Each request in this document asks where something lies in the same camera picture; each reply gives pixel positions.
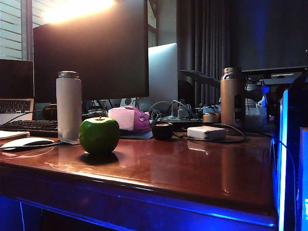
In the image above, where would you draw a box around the black thermos bottle cap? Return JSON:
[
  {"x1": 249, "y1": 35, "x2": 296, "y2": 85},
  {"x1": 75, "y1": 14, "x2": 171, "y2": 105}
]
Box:
[{"x1": 151, "y1": 122, "x2": 174, "y2": 140}]

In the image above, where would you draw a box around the pink baseball cap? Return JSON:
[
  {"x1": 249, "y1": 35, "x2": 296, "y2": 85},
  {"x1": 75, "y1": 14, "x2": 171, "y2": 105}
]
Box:
[{"x1": 107, "y1": 105, "x2": 154, "y2": 135}]

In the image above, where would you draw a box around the bronze bottle cap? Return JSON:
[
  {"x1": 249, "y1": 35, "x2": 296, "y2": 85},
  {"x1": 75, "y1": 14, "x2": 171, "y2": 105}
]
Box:
[{"x1": 202, "y1": 113, "x2": 221, "y2": 124}]

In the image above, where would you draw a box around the green apple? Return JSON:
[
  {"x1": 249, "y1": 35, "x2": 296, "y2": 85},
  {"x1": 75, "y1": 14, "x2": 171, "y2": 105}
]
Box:
[{"x1": 78, "y1": 116, "x2": 120, "y2": 154}]

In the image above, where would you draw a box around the bronze thermos bottle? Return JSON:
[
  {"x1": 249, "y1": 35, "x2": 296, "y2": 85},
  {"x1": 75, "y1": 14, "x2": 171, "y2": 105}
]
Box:
[{"x1": 220, "y1": 67, "x2": 246, "y2": 129}]

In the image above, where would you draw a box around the white thermos bottle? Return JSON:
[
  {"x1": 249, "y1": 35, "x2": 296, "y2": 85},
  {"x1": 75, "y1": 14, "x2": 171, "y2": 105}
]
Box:
[{"x1": 56, "y1": 70, "x2": 82, "y2": 145}]

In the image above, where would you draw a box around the black power strip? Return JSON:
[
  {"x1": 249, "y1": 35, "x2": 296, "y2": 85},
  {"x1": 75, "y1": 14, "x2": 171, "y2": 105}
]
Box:
[{"x1": 154, "y1": 115, "x2": 204, "y2": 126}]

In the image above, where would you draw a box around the grey flat pad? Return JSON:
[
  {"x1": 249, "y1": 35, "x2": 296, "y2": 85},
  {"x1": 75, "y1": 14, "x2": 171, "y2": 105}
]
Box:
[{"x1": 120, "y1": 131, "x2": 154, "y2": 140}]

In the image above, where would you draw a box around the white plug charger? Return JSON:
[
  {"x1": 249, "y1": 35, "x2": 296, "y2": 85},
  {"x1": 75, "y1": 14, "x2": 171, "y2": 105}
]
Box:
[{"x1": 177, "y1": 100, "x2": 191, "y2": 118}]

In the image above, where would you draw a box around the silver monitor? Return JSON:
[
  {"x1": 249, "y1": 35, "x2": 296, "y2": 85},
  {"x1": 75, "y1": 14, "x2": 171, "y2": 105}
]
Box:
[{"x1": 137, "y1": 42, "x2": 179, "y2": 113}]

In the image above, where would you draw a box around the white power adapter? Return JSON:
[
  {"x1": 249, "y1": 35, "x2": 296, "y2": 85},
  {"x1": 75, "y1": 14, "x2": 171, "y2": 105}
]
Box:
[{"x1": 187, "y1": 126, "x2": 226, "y2": 141}]

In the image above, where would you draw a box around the black slanted board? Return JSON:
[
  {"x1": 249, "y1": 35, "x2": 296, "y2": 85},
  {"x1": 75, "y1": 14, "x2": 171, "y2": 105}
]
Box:
[{"x1": 179, "y1": 69, "x2": 221, "y2": 87}]

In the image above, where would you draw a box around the large black monitor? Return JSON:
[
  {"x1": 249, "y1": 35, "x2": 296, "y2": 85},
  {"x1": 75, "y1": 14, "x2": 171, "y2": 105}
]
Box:
[{"x1": 33, "y1": 0, "x2": 150, "y2": 104}]

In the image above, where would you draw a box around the clear plastic container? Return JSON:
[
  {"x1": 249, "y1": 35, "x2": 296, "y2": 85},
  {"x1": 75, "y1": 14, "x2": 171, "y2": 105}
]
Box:
[{"x1": 245, "y1": 107, "x2": 268, "y2": 132}]

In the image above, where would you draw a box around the black round speaker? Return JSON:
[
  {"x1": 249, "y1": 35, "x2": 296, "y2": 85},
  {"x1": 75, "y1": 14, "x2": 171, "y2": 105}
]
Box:
[{"x1": 42, "y1": 103, "x2": 58, "y2": 120}]

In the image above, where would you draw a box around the black keyboard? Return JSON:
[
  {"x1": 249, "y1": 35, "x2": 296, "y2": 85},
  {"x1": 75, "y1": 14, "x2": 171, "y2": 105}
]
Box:
[{"x1": 0, "y1": 119, "x2": 59, "y2": 138}]

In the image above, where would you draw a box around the black shelf board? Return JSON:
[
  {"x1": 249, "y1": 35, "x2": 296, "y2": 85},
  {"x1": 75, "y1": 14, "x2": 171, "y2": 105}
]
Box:
[{"x1": 242, "y1": 65, "x2": 308, "y2": 79}]

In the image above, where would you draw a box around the white computer mouse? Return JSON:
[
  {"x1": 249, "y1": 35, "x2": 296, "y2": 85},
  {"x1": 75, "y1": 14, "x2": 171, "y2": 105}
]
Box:
[{"x1": 1, "y1": 137, "x2": 55, "y2": 151}]

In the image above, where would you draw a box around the blue lit computer case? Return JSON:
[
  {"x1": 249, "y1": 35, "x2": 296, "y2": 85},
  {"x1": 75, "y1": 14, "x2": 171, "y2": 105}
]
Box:
[{"x1": 271, "y1": 72, "x2": 308, "y2": 231}]

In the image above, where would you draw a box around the white paper notebook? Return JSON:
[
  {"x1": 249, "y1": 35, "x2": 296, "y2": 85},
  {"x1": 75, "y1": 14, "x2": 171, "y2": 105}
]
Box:
[{"x1": 0, "y1": 130, "x2": 30, "y2": 141}]

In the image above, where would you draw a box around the silver laptop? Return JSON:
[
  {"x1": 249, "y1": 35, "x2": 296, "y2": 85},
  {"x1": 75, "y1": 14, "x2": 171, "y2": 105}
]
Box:
[{"x1": 0, "y1": 59, "x2": 35, "y2": 125}]

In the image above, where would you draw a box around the white window blind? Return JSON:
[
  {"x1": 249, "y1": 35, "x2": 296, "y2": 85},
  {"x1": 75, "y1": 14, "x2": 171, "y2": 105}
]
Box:
[{"x1": 0, "y1": 0, "x2": 33, "y2": 61}]

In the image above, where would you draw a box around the white coiled cable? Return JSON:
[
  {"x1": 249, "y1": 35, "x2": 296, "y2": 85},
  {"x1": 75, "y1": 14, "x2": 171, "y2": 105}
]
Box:
[{"x1": 148, "y1": 101, "x2": 174, "y2": 121}]

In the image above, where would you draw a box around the thin black laptop cable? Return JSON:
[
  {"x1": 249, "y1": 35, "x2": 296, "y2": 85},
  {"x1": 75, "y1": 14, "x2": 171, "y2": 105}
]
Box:
[{"x1": 0, "y1": 110, "x2": 35, "y2": 126}]

